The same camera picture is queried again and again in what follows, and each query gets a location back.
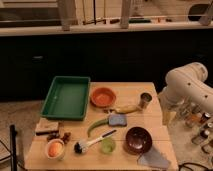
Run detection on dark brown bowl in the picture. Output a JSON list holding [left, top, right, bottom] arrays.
[[124, 127, 153, 155]]

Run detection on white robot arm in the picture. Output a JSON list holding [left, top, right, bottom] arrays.
[[158, 62, 213, 125]]

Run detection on green plastic tray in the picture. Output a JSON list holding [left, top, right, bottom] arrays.
[[41, 76, 90, 121]]

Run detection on yellow banana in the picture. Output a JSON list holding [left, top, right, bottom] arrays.
[[114, 105, 141, 114]]

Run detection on blue sponge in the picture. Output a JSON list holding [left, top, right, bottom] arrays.
[[109, 114, 127, 126]]

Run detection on metal cup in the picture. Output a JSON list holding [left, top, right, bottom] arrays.
[[139, 93, 152, 109]]

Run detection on small green cup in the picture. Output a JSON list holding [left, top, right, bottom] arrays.
[[101, 137, 116, 154]]

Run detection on brown dried fruit pieces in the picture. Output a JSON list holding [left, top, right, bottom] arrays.
[[47, 132, 71, 144]]

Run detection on white dish brush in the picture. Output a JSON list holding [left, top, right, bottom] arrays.
[[74, 130, 116, 154]]

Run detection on wooden block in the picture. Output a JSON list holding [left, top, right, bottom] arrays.
[[35, 119, 59, 135]]

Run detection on grey cloth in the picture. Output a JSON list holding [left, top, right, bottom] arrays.
[[137, 146, 171, 169]]

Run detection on black stand pole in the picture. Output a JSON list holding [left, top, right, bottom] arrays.
[[10, 125, 17, 171]]

